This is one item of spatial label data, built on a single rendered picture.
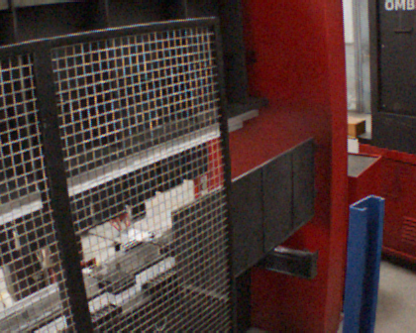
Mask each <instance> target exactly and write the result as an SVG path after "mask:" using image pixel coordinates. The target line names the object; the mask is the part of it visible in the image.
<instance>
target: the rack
mask: <svg viewBox="0 0 416 333"><path fill-rule="evenodd" d="M384 205H385V199H383V198H380V197H376V196H374V195H370V196H368V197H367V198H364V199H362V200H361V201H358V202H356V203H355V204H353V205H350V227H349V240H348V261H347V280H346V287H345V300H344V316H343V331H342V333H374V321H375V318H376V302H377V299H378V280H379V276H380V256H381V252H382V230H383V217H384Z"/></svg>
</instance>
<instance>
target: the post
mask: <svg viewBox="0 0 416 333"><path fill-rule="evenodd" d="M32 41H33V42H38V43H34V52H33V53H30V54H27V55H21V57H22V62H23V65H29V60H28V56H29V58H30V63H33V65H31V75H32V76H34V77H32V80H33V87H36V88H33V91H34V98H38V99H36V100H35V103H36V104H35V105H34V101H31V102H27V106H28V111H29V112H31V111H34V106H35V109H36V110H39V111H37V112H36V115H37V121H38V122H40V123H38V127H39V130H38V129H37V124H34V125H30V129H31V135H32V136H33V135H37V134H38V133H41V134H40V135H39V139H40V145H42V146H41V152H42V156H44V157H43V164H44V167H47V168H44V170H45V176H46V178H47V179H46V182H47V188H48V194H49V199H51V200H52V201H50V207H51V210H53V212H52V221H54V222H52V223H53V229H54V230H55V231H56V232H55V233H54V235H55V241H58V242H57V243H56V245H55V244H52V245H51V252H52V254H53V253H55V252H57V249H58V250H59V252H58V253H59V259H60V260H62V262H60V265H61V270H62V271H63V270H64V271H63V272H62V276H63V278H62V277H61V273H60V266H59V263H58V264H56V265H54V266H53V267H54V269H55V273H57V272H58V274H57V275H56V280H57V282H60V281H62V280H64V279H65V281H64V282H65V288H68V290H67V291H66V293H67V297H69V298H68V304H67V300H65V301H63V300H64V299H66V294H65V291H64V283H63V282H61V283H59V284H58V285H57V286H58V290H59V291H61V292H60V293H59V295H60V296H61V301H62V307H63V310H64V318H66V317H67V316H69V315H70V312H69V308H68V307H69V305H70V311H71V315H72V314H73V316H72V322H73V323H74V322H75V324H73V327H74V330H73V328H72V325H70V324H72V323H71V317H68V318H66V319H65V321H66V323H67V326H69V325H70V326H69V327H68V328H67V329H68V333H72V332H75V331H76V332H75V333H94V329H93V324H92V317H91V312H90V305H89V304H88V299H87V293H86V287H85V280H84V275H83V274H82V268H81V261H80V256H79V249H78V243H77V241H76V236H75V229H74V223H73V216H72V209H71V203H70V196H69V189H68V183H67V176H66V170H65V163H64V155H63V149H62V142H61V135H60V129H59V123H58V122H59V116H58V110H57V104H56V97H55V95H56V91H55V84H54V78H53V65H52V49H51V43H50V39H40V40H32ZM39 41H46V42H39ZM23 72H24V77H27V76H30V66H27V67H23ZM52 223H51V224H49V225H46V229H47V232H48V234H50V235H49V240H50V244H51V243H54V236H53V234H51V233H52V232H53V230H52ZM62 290H63V291H62ZM66 308H67V309H66ZM65 309H66V310H65Z"/></svg>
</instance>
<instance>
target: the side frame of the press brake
mask: <svg viewBox="0 0 416 333"><path fill-rule="evenodd" d="M241 6H242V15H243V29H244V35H245V52H247V51H251V50H254V51H255V53H254V54H252V55H247V60H249V59H252V58H255V59H256V60H257V61H256V62H254V63H247V76H248V81H249V96H254V97H260V98H267V104H268V105H267V106H262V107H260V108H257V109H255V110H259V114H258V116H255V117H253V118H251V119H249V120H246V121H243V127H242V128H240V129H237V130H235V131H232V132H230V133H229V144H230V161H231V179H234V178H236V177H238V176H240V175H242V174H244V173H246V172H248V171H249V170H251V169H253V168H255V167H258V166H260V165H262V164H264V163H266V162H268V161H269V160H271V159H273V158H275V157H277V156H279V155H281V154H283V153H284V152H285V151H287V150H289V149H291V148H293V147H295V146H297V145H298V144H300V143H302V142H304V141H306V140H307V139H309V138H311V137H314V146H315V145H317V152H316V153H315V154H314V161H315V190H316V189H317V196H316V197H315V206H314V217H313V218H312V219H311V220H310V221H309V222H308V223H306V224H305V225H304V226H302V227H301V228H300V229H298V231H297V232H295V233H294V234H293V235H291V236H290V237H289V238H287V239H286V240H285V241H283V242H282V243H281V244H280V245H279V247H283V248H287V249H290V248H291V249H295V250H299V251H302V252H304V249H307V250H309V252H310V253H313V254H314V253H315V252H316V251H317V250H318V260H317V273H318V274H317V275H316V276H314V277H313V278H312V279H311V280H306V279H304V278H300V277H291V276H288V275H285V274H278V273H276V272H272V271H265V270H262V269H259V268H255V267H251V275H252V281H251V295H252V302H251V313H252V322H251V326H253V327H255V328H258V329H259V328H260V329H261V330H264V331H267V332H271V333H336V332H337V331H338V330H339V324H340V318H341V307H342V290H343V281H344V270H345V250H346V223H347V211H348V138H349V128H348V97H347V76H346V67H347V60H346V43H345V27H344V11H343V0H241ZM219 141H220V137H217V141H216V138H215V139H212V142H211V140H210V141H208V142H207V144H206V146H209V145H212V144H214V143H216V142H219ZM217 144H218V150H219V149H220V142H219V143H216V144H214V145H213V152H215V151H217ZM210 153H212V146H209V147H208V154H210ZM220 157H221V150H219V151H218V157H217V152H215V153H213V156H212V154H210V155H208V158H207V163H208V160H209V162H211V161H213V159H214V160H215V159H217V158H220ZM221 165H222V161H221V158H220V159H219V172H218V169H217V168H216V167H218V160H215V161H214V168H216V169H214V171H213V170H211V169H213V162H211V163H209V170H211V171H209V172H208V173H206V174H207V180H208V179H209V174H210V178H212V177H214V173H215V176H216V175H218V174H220V173H222V167H221ZM222 180H223V175H222V174H220V181H222ZM218 182H219V175H218V176H216V177H215V184H216V183H218ZM222 184H223V181H222V182H220V185H222ZM212 185H214V178H212V179H210V186H212ZM210 186H209V180H208V181H207V188H208V187H210ZM218 186H219V183H218V184H216V185H215V186H212V187H210V188H208V192H209V191H210V189H211V190H212V189H214V188H216V187H218Z"/></svg>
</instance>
